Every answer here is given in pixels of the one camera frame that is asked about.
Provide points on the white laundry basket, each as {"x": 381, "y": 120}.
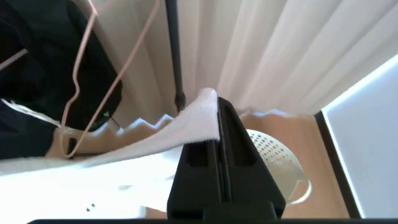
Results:
{"x": 280, "y": 161}

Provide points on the black clothes rack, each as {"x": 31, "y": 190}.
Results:
{"x": 174, "y": 46}

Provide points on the white garment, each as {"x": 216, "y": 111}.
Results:
{"x": 93, "y": 186}

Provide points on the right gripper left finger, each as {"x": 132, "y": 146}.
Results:
{"x": 192, "y": 186}

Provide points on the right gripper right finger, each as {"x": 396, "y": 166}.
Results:
{"x": 248, "y": 186}

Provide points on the beige curtain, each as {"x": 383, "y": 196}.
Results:
{"x": 264, "y": 56}

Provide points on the pink clothes hanger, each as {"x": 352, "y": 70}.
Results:
{"x": 12, "y": 59}
{"x": 75, "y": 74}

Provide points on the black shorts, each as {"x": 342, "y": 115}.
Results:
{"x": 40, "y": 77}

